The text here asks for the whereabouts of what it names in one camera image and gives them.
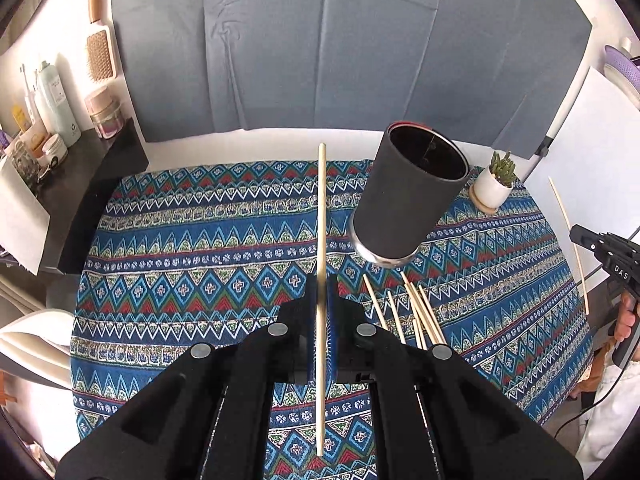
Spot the wooden chopstick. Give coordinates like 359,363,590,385
314,143,326,457
408,294,427,350
400,272,444,344
548,177,590,316
386,290,407,344
363,274,388,331
419,284,447,344

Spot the black cylindrical utensil holder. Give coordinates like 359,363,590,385
348,122,471,269

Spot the person's right hand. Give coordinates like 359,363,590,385
614,290,637,342

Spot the white foam board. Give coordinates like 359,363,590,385
525,68,640,289

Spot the patterned blue tablecloth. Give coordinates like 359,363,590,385
58,161,591,479

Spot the round wooden coaster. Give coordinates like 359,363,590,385
469,185,498,214

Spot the white pot with cactus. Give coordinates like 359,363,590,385
472,151,516,209

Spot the black side shelf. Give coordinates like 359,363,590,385
38,118,149,274

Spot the pink jar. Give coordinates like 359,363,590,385
85,86,125,139

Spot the grey-blue backdrop cloth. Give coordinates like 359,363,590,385
112,0,591,158

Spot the small white jar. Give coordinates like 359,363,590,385
42,133,68,167

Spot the white pump bottle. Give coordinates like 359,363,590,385
37,61,81,148

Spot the wooden hairbrush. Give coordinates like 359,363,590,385
86,0,117,84

